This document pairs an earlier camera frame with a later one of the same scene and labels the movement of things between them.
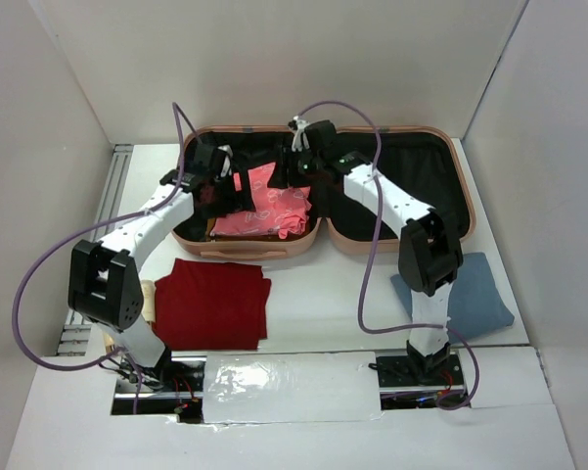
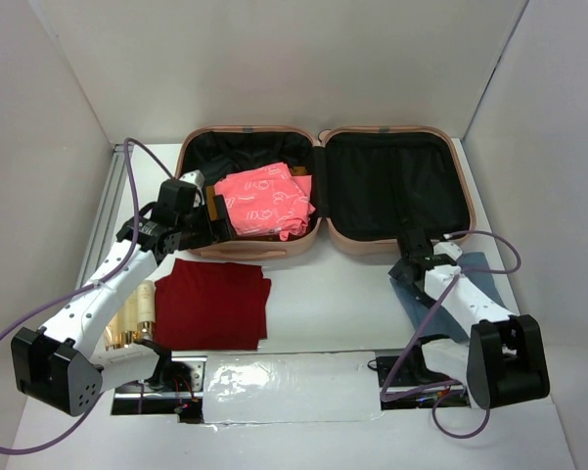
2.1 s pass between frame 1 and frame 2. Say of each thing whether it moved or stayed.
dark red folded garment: stayed
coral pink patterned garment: stayed
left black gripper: moved
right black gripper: moved
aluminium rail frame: stayed
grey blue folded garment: stayed
